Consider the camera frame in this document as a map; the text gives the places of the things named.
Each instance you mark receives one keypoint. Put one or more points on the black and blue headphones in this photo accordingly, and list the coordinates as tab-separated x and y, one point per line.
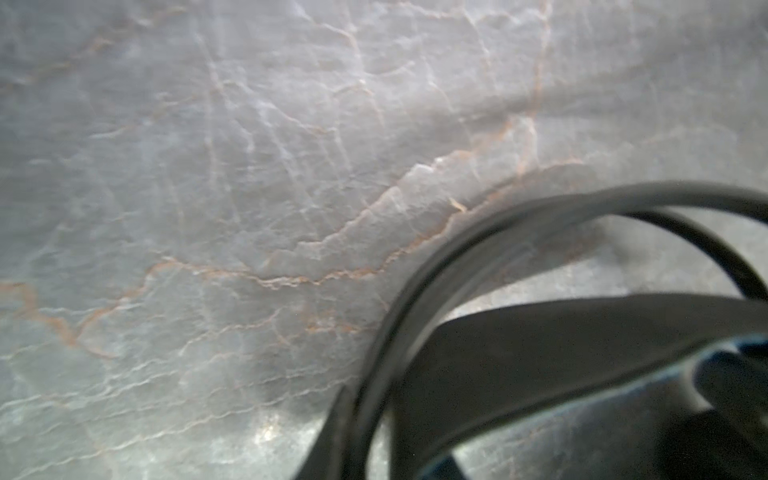
449	381

